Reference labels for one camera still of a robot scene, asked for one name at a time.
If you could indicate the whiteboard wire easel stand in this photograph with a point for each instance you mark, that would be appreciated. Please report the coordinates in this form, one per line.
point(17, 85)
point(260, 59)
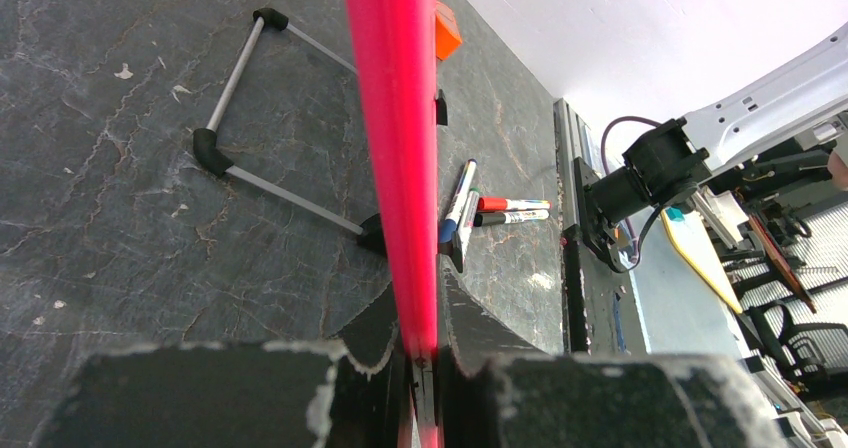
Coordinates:
point(287, 125)

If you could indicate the black whiteboard marker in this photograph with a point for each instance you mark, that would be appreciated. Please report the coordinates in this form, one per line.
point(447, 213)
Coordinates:
point(483, 219)

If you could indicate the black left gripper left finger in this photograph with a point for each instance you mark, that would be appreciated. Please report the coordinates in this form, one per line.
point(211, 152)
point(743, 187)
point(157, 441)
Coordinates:
point(347, 391)

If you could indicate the pink framed whiteboard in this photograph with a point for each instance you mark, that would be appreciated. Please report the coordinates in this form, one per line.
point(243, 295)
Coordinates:
point(394, 51)

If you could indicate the blue whiteboard marker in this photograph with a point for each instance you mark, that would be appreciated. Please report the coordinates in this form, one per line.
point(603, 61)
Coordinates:
point(451, 222)

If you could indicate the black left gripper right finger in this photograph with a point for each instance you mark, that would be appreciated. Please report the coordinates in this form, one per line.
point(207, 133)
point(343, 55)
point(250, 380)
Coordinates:
point(498, 390)

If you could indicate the red whiteboard marker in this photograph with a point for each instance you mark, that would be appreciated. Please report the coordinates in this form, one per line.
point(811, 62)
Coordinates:
point(496, 204)

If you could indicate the yellow flat object outside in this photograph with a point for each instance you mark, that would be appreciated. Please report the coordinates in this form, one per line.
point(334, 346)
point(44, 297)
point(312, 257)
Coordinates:
point(688, 235)

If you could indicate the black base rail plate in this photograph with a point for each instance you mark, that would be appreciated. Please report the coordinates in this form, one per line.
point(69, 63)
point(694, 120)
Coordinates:
point(600, 307)

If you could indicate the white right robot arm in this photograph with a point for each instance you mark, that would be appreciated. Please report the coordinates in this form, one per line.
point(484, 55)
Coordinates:
point(805, 98)

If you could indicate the orange semicircle toy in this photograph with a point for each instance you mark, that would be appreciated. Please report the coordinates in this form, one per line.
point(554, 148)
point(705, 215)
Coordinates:
point(447, 33)

